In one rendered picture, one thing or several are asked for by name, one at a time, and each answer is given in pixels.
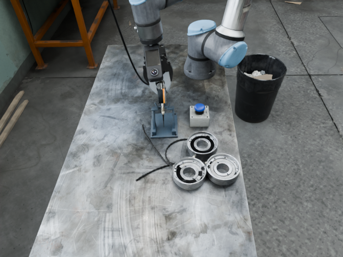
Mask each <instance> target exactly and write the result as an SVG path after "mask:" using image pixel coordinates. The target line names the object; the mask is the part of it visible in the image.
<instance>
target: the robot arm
mask: <svg viewBox="0 0 343 257"><path fill-rule="evenodd" d="M181 1H182V0H129V2H130V4H131V8H132V12H133V16H134V20H135V24H136V27H134V30H137V33H138V37H139V39H140V42H141V43H142V44H144V45H146V46H144V48H143V57H144V62H143V63H144V64H145V66H143V77H144V79H145V80H146V82H147V84H148V85H149V86H150V88H151V89H152V90H153V91H154V92H155V93H156V94H157V95H158V88H157V83H156V82H157V81H162V80H164V85H165V91H166V93H168V92H169V90H170V87H171V83H172V78H173V68H172V66H171V64H170V61H169V62H168V61H167V60H168V59H167V57H166V52H165V46H164V44H159V42H160V41H161V40H162V39H163V34H162V33H163V29H162V23H161V18H160V11H161V10H163V9H165V8H167V7H169V6H171V5H174V4H176V3H178V2H181ZM251 3H252V0H228V1H227V5H226V8H225V12H224V16H223V20H222V24H221V25H220V26H218V27H216V23H215V22H214V21H212V20H198V21H195V22H193V23H191V24H190V25H189V27H188V33H187V35H188V56H187V59H186V62H185V64H184V73H185V75H186V76H188V77H189V78H191V79H194V80H206V79H209V78H211V77H213V76H214V75H215V74H216V63H217V64H219V65H220V66H223V67H225V68H233V67H235V66H236V65H238V64H239V63H240V62H241V61H242V59H243V58H244V57H245V55H246V52H247V49H248V48H247V44H246V43H245V42H244V38H245V33H244V31H243V28H244V25H245V22H246V19H247V16H248V12H249V9H250V6H251ZM161 46H163V47H161Z"/></svg>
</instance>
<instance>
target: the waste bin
mask: <svg viewBox="0 0 343 257"><path fill-rule="evenodd" d="M262 70H263V71H265V74H271V75H273V76H272V80H260V79H255V78H252V77H250V76H248V75H246V74H244V72H245V73H247V74H252V72H254V71H258V72H261V71H262ZM286 72H287V69H286V66H285V64H284V63H283V62H282V61H281V60H279V59H278V58H276V57H274V56H270V55H266V54H250V55H246V56H245V57H244V58H243V59H242V61H241V62H240V63H239V64H238V65H237V84H236V99H235V113H236V115H237V116H238V117H239V118H240V119H242V120H244V121H247V122H252V123H258V122H262V121H265V120H266V119H267V118H268V117H269V115H270V112H271V109H272V107H273V104H274V102H275V99H276V96H277V94H278V91H279V89H280V87H281V84H282V82H283V79H284V77H285V75H286Z"/></svg>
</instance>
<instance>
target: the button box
mask: <svg viewBox="0 0 343 257"><path fill-rule="evenodd" d="M190 127H209V108H208V106H205V110H204V111H202V112H198V111H196V110H195V109H194V106H190Z"/></svg>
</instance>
